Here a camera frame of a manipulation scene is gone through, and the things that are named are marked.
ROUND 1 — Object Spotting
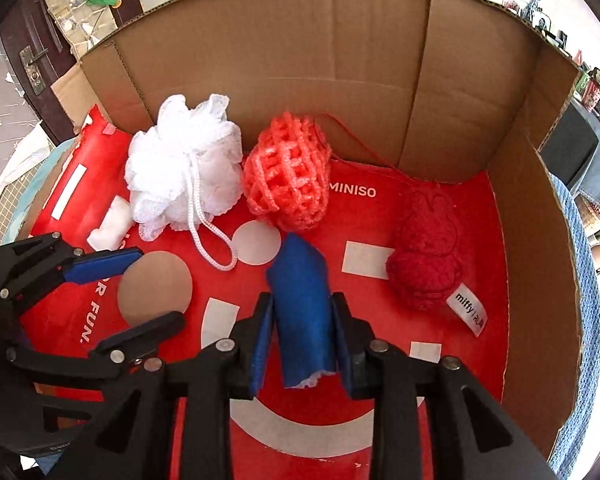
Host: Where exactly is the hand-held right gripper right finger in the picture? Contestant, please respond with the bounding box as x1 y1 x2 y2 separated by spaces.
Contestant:
330 291 558 480

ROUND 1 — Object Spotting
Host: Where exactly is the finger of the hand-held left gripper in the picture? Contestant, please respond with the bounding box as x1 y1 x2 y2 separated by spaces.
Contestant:
0 232 145 311
5 310 187 381

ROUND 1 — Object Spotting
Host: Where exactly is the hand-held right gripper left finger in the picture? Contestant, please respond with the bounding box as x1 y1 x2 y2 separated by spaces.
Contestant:
47 292 276 480

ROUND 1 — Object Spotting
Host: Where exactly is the white fluffy cloth piece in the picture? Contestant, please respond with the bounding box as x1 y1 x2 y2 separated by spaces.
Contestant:
86 195 133 252

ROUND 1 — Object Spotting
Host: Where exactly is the blue cloth roll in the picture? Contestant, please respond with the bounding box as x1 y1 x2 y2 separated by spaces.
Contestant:
265 232 338 390

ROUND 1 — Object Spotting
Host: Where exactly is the red knitted plush toy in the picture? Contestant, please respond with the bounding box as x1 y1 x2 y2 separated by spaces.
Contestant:
325 112 490 338

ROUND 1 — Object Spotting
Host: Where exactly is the white mesh bath pouf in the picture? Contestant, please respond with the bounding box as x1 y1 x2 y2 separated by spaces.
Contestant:
124 92 244 272

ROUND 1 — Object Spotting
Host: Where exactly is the coral foam net ball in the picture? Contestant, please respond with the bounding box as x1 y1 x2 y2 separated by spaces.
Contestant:
242 111 333 233

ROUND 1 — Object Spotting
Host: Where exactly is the brown cardboard box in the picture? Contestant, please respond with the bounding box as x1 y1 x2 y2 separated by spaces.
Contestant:
50 0 583 461

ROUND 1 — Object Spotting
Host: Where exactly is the light teal sheet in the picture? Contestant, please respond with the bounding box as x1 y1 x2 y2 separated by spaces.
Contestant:
17 137 78 241

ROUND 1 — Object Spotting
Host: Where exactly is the white grid mat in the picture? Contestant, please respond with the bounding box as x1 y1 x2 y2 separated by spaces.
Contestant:
0 160 46 241

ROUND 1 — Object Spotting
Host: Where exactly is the red paper bag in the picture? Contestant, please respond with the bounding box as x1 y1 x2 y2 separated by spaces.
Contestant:
17 104 511 480

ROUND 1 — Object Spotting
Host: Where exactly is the dark brown door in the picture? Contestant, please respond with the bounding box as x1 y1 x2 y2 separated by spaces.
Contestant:
2 0 146 146

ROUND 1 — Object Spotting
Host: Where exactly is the beige hanging organiser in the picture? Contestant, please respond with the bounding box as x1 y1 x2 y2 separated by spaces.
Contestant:
32 0 136 61

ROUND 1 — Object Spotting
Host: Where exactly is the blue knitted blanket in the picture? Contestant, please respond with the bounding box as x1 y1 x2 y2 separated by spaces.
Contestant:
547 172 600 480

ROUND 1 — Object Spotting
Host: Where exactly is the black chair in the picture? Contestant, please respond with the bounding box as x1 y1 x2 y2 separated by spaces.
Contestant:
539 102 600 166

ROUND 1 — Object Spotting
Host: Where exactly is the metal door handle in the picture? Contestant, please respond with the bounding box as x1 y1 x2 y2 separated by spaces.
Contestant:
19 45 48 96

